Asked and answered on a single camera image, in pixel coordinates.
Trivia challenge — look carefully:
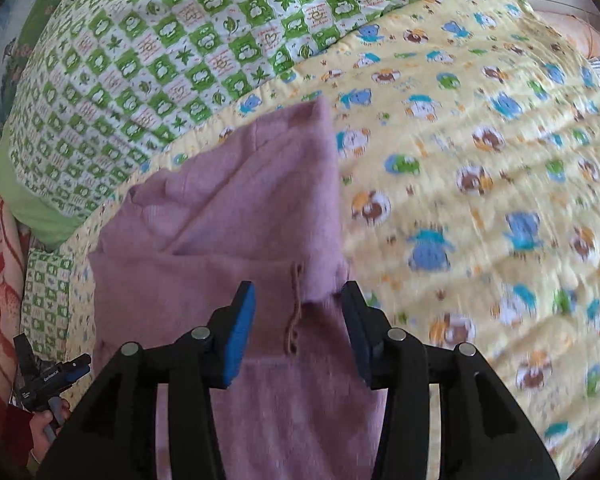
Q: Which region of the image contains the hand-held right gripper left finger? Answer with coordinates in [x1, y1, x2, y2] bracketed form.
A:
[37, 281, 257, 480]

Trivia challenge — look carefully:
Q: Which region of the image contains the peach printed cloth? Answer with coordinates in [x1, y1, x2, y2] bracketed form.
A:
[530, 9, 600, 86]

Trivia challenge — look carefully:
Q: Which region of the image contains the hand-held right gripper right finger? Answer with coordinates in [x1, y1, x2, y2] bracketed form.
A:
[342, 281, 562, 480]

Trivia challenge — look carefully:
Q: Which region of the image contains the yellow bear print bed sheet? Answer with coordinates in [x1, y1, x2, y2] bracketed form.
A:
[60, 0, 600, 480]

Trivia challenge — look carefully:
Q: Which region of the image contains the green checkered pillow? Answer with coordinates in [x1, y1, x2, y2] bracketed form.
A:
[20, 249, 76, 361]

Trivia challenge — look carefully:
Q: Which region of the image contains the red floral blanket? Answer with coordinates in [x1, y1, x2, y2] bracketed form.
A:
[0, 195, 31, 411]

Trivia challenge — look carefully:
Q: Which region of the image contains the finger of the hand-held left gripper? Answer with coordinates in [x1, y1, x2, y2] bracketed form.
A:
[42, 353, 92, 387]
[12, 333, 38, 392]

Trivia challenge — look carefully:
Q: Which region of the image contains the purple knit sweater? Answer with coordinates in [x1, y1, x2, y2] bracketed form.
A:
[87, 97, 388, 480]

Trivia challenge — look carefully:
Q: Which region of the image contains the person's left hand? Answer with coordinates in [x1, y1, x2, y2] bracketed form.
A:
[29, 400, 72, 463]

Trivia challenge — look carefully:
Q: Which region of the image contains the green checkered quilt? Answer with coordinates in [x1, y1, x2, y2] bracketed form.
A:
[0, 0, 528, 247]

